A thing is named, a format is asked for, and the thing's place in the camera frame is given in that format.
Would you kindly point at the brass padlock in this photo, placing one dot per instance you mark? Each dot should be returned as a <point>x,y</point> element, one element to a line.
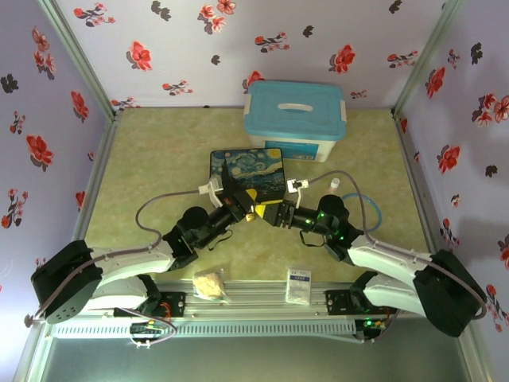
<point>251,217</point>

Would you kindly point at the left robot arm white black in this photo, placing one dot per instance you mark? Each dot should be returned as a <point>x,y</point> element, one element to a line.
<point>131,258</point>

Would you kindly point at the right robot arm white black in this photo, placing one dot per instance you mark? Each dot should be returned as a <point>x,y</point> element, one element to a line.
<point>381,254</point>

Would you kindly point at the starry night tin box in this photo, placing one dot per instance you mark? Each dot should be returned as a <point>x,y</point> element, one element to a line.
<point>254,169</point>

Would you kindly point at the small bottle pink cap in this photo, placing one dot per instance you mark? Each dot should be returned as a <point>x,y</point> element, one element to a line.
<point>335,186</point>

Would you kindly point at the clear bag beige contents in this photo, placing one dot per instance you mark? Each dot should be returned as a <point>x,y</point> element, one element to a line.
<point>207,284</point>

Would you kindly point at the small clear packet white label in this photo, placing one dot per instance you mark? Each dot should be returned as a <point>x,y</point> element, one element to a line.
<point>298,284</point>

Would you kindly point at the white storage box blue lid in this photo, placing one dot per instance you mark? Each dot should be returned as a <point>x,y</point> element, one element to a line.
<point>294,115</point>

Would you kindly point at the aluminium mounting rail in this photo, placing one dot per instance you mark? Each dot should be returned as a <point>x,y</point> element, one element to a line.
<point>258,298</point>

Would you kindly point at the aluminium frame post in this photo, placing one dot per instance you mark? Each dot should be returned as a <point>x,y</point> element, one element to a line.
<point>75,55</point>
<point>427,51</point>

